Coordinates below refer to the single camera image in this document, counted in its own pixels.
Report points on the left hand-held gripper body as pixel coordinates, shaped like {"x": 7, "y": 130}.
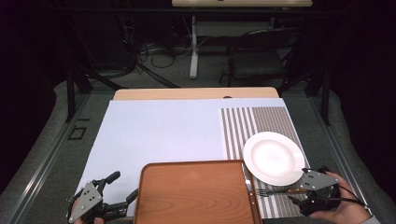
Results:
{"x": 87, "y": 200}

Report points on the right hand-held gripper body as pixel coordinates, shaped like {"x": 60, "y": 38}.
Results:
{"x": 319, "y": 182}

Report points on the white round plate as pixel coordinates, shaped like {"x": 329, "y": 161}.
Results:
{"x": 272, "y": 157}

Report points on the brown wooden tray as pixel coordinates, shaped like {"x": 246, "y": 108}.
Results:
{"x": 194, "y": 193}

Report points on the person's left hand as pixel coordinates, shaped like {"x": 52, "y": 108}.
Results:
{"x": 90, "y": 221}

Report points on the person's right hand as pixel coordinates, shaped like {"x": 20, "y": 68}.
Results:
{"x": 348, "y": 208}

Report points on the white table cover sheet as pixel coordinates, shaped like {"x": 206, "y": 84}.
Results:
{"x": 162, "y": 130}

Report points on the black metal stand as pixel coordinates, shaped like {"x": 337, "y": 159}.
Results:
{"x": 325, "y": 99}
{"x": 71, "y": 93}

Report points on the grey striped placemat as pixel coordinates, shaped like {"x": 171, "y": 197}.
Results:
{"x": 243, "y": 124}

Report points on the black folding chair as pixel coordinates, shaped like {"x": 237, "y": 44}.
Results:
{"x": 258, "y": 63}

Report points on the light desk with white leg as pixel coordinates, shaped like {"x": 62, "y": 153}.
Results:
{"x": 243, "y": 2}

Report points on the aluminium floor rail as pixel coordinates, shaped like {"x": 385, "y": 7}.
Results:
{"x": 46, "y": 168}
{"x": 345, "y": 155}

